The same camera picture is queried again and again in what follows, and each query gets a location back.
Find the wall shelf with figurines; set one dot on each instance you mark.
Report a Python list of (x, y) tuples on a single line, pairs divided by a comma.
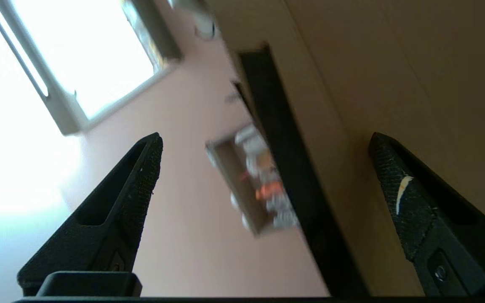
[(251, 185)]

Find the bright window grey frame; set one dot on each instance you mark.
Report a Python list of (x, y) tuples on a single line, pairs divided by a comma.
[(78, 50)]

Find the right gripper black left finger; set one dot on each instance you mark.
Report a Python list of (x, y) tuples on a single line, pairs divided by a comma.
[(112, 227)]

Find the white round ceiling fixture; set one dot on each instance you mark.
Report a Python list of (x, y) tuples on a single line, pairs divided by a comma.
[(202, 21)]

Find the black door frame strip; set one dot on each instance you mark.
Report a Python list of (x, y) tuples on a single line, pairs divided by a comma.
[(284, 147)]

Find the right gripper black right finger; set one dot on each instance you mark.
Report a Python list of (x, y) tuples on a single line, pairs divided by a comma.
[(444, 227)]

